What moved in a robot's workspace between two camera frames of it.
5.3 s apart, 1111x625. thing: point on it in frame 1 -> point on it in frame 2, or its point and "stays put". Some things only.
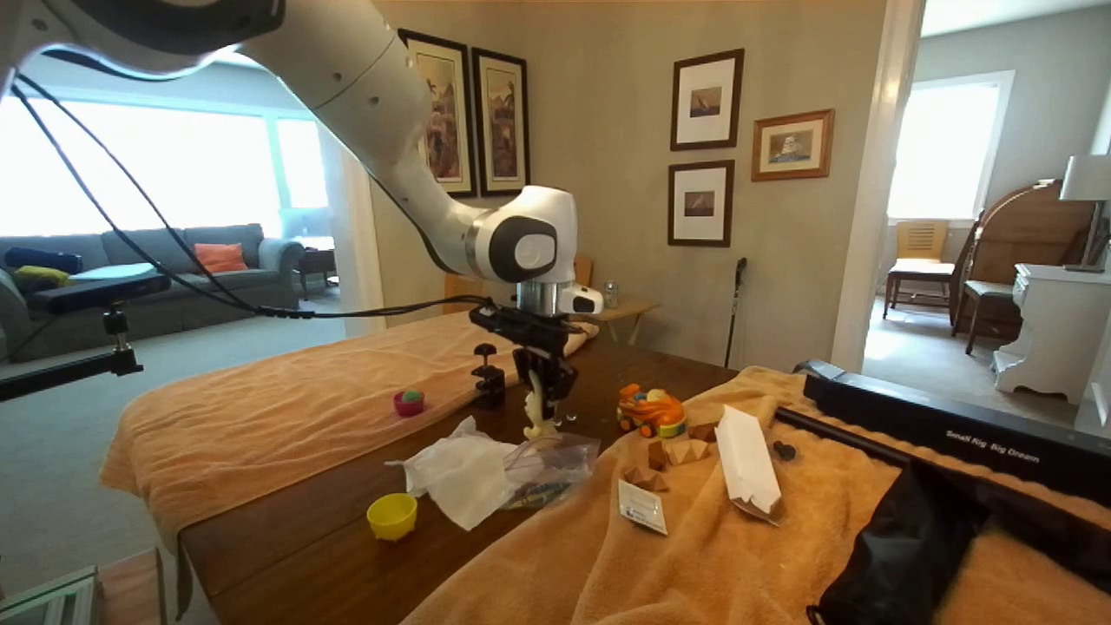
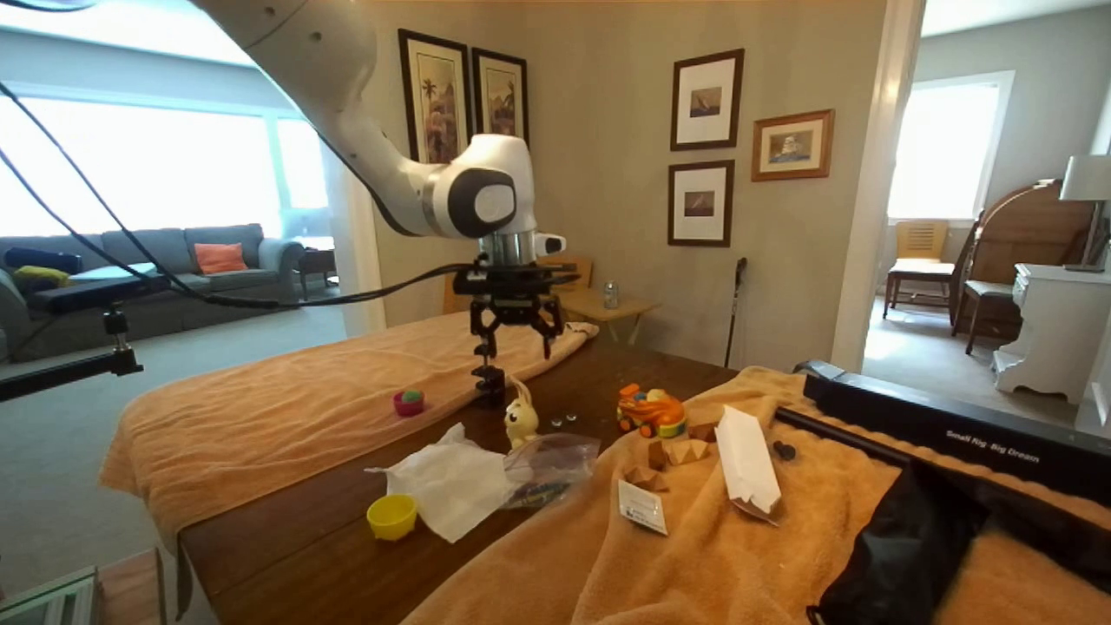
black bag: (909, 558) stays put
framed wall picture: (794, 147) stays put
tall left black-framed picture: (447, 145) stays put
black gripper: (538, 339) -> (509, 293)
